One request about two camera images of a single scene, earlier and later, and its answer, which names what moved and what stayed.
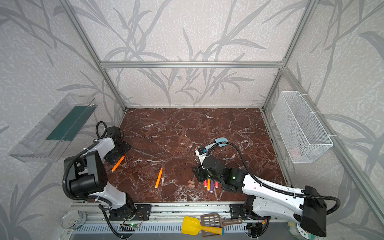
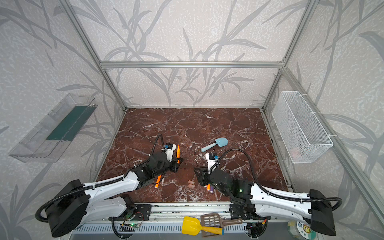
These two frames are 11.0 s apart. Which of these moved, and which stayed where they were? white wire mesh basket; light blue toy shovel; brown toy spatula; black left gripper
Moved: black left gripper
Stayed: brown toy spatula; light blue toy shovel; white wire mesh basket
